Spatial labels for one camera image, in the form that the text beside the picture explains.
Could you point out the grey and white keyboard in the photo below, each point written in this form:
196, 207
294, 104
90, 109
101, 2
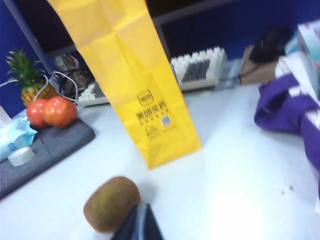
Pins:
197, 67

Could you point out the yellow paper bag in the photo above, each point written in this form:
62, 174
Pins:
130, 75

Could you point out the kiwifruit with green mark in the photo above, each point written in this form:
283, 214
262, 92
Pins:
110, 203

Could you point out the light blue wet wipes pack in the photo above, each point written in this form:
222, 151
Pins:
15, 136

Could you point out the teal and white box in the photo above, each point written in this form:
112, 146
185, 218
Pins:
308, 45

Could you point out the small pineapple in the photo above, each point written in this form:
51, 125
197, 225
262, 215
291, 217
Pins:
25, 72

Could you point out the red tomato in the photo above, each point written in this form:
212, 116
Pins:
60, 112
35, 112

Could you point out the black computer mouse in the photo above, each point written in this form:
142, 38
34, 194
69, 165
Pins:
271, 45

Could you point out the brown cardboard box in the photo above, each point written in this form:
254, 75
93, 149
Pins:
255, 72

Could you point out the grey felt mat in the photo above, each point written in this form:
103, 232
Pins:
62, 140

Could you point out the purple cloth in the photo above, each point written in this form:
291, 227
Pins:
282, 112

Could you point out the clear tape roll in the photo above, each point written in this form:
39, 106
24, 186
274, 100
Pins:
21, 156

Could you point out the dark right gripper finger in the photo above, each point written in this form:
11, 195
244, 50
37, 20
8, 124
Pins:
140, 225

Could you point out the black computer monitor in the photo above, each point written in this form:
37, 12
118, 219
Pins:
37, 20

